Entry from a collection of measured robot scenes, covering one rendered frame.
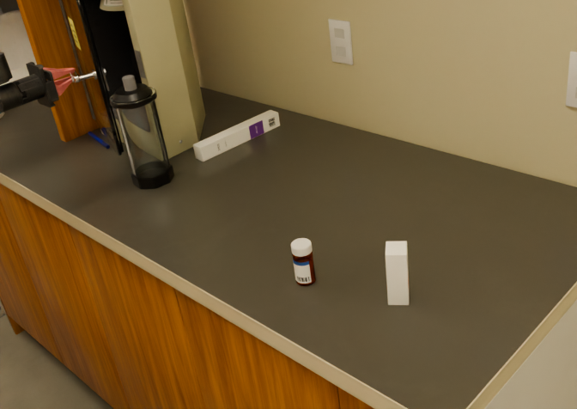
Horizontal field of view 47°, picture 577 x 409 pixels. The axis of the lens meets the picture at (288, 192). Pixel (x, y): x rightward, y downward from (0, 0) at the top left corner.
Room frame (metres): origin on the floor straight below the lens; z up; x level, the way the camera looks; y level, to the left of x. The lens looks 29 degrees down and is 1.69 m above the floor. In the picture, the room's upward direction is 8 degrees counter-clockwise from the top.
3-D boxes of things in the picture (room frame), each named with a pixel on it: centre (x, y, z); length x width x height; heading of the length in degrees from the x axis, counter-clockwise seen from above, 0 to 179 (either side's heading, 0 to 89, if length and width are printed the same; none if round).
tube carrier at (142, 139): (1.49, 0.33, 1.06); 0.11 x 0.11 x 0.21
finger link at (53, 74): (1.58, 0.51, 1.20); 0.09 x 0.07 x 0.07; 132
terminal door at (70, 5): (1.67, 0.46, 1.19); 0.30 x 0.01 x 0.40; 22
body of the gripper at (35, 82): (1.53, 0.57, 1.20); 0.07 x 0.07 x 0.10; 42
